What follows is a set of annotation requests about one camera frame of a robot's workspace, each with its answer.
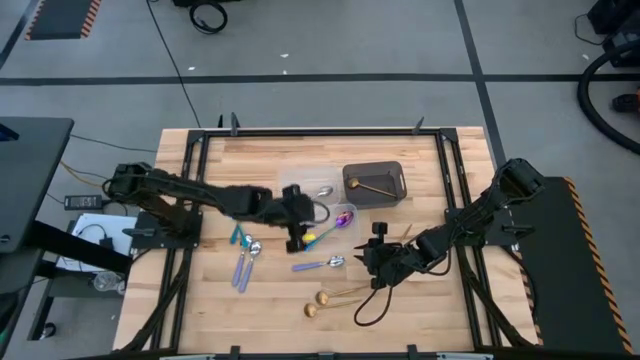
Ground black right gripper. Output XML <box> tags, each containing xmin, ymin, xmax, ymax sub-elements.
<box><xmin>353</xmin><ymin>238</ymin><xmax>426</xmax><ymax>290</ymax></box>

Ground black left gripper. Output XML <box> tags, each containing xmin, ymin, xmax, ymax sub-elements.
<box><xmin>277</xmin><ymin>183</ymin><xmax>317</xmax><ymax>253</ymax></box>

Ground dark grey plastic bin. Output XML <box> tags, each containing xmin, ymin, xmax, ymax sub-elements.
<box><xmin>342</xmin><ymin>160</ymin><xmax>408</xmax><ymax>210</ymax></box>

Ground black platform hazard stripes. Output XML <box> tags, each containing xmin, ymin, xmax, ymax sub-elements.
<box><xmin>504</xmin><ymin>175</ymin><xmax>636</xmax><ymax>356</ymax></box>

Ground clear glass jar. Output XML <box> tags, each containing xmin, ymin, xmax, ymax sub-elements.
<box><xmin>91</xmin><ymin>272</ymin><xmax>126</xmax><ymax>296</ymax></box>

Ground white sheet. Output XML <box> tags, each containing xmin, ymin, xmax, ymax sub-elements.
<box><xmin>54</xmin><ymin>213</ymin><xmax>139</xmax><ymax>274</ymax></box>

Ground black power adapter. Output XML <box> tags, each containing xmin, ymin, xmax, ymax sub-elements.
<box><xmin>63</xmin><ymin>194</ymin><xmax>104</xmax><ymax>212</ymax></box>

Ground black desk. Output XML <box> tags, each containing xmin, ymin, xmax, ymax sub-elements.
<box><xmin>0</xmin><ymin>116</ymin><xmax>134</xmax><ymax>346</ymax></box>

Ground black orange device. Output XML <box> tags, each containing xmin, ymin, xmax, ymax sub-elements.
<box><xmin>612</xmin><ymin>88</ymin><xmax>640</xmax><ymax>114</ymax></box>

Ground black mat orange stripes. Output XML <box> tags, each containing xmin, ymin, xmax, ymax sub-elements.
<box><xmin>23</xmin><ymin>0</ymin><xmax>103</xmax><ymax>41</ymax></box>

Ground black equipment case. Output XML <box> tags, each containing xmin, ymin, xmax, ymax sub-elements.
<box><xmin>585</xmin><ymin>0</ymin><xmax>640</xmax><ymax>69</ymax></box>

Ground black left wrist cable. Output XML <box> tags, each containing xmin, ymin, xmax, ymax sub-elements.
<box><xmin>310</xmin><ymin>198</ymin><xmax>332</xmax><ymax>225</ymax></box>

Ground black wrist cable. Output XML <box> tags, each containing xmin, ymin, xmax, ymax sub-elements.
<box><xmin>353</xmin><ymin>285</ymin><xmax>397</xmax><ymax>328</ymax></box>
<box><xmin>310</xmin><ymin>198</ymin><xmax>332</xmax><ymax>225</ymax></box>

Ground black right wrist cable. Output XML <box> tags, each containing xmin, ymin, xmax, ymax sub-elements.
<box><xmin>353</xmin><ymin>285</ymin><xmax>397</xmax><ymax>328</ymax></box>

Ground black aluminium table frame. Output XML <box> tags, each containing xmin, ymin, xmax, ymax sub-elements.
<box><xmin>119</xmin><ymin>113</ymin><xmax>539</xmax><ymax>360</ymax></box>

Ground thin black floor cable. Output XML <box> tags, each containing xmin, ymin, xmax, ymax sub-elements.
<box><xmin>69</xmin><ymin>132</ymin><xmax>159</xmax><ymax>154</ymax></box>

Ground long black floor cable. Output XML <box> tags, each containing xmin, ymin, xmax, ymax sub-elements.
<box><xmin>145</xmin><ymin>0</ymin><xmax>202</xmax><ymax>129</ymax></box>

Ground coiled black cable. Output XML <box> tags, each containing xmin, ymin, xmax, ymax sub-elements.
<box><xmin>187</xmin><ymin>1</ymin><xmax>230</xmax><ymax>36</ymax></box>

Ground yellow floor cable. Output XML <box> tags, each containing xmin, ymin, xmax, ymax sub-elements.
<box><xmin>59</xmin><ymin>159</ymin><xmax>119</xmax><ymax>194</ymax></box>

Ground thick black hose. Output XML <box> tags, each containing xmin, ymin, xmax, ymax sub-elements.
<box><xmin>576</xmin><ymin>40</ymin><xmax>640</xmax><ymax>155</ymax></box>

